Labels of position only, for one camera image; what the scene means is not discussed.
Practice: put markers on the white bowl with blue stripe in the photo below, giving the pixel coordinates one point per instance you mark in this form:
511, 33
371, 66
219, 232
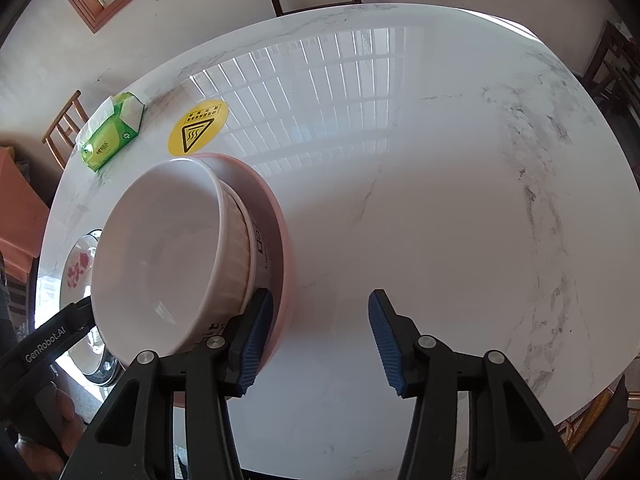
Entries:
165, 260

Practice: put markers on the stacked dark wooden chairs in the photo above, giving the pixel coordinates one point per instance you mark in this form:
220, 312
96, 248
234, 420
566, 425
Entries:
615, 70

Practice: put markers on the light bamboo chair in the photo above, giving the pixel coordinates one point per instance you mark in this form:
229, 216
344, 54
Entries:
592, 417
65, 127

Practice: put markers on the white bowl with rabbit print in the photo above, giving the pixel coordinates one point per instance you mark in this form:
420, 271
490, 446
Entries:
261, 265

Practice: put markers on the green tissue pack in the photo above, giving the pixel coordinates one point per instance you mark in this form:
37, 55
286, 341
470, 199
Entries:
112, 132

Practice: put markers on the large blue floral plate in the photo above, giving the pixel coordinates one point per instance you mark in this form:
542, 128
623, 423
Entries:
107, 373

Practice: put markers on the pink bowl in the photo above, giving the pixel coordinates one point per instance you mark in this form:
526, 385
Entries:
282, 245

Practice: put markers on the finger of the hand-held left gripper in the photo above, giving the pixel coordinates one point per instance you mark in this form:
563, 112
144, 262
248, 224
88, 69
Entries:
77, 314

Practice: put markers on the round yellow sticker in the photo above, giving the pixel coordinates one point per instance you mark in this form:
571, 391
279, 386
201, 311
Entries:
197, 127

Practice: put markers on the white plate with red flowers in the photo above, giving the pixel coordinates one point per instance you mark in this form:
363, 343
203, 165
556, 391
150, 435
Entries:
75, 270

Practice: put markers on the person's left hand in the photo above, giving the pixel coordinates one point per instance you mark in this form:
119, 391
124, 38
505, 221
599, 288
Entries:
67, 417

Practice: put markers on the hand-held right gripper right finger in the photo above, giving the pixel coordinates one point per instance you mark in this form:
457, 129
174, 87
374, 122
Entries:
385, 345

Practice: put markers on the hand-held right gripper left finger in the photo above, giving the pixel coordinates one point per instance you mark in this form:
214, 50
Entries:
255, 345

